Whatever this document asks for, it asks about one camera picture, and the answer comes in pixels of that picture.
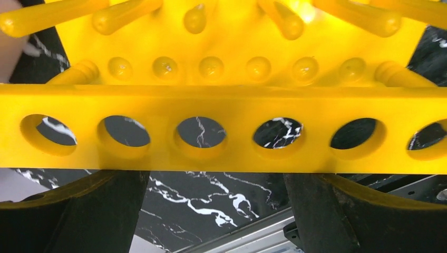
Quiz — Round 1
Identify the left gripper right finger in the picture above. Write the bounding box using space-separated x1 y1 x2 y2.
283 173 447 253

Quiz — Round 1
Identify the aluminium frame rail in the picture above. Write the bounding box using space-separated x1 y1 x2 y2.
172 174 447 253

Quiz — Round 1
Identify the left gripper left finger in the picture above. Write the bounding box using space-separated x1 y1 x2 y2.
1 170 150 252

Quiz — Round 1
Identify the yellow test tube rack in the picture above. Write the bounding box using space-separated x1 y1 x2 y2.
1 1 446 174

